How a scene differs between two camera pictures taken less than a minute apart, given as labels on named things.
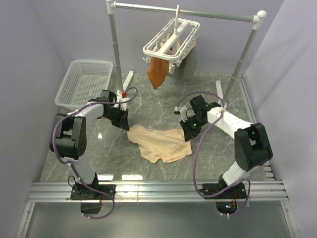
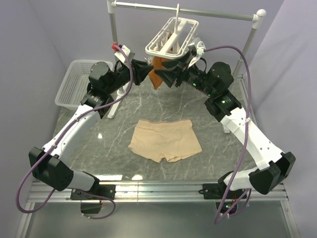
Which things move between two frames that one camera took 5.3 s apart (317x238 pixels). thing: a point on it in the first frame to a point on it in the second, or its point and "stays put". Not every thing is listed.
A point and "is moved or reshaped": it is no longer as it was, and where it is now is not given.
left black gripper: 123,122 to 142,69
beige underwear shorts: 169,145 is moved or reshaped
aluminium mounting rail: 267,191 stays put
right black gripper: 189,134 to 169,76
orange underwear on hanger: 158,71 stays put
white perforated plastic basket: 83,80 stays put
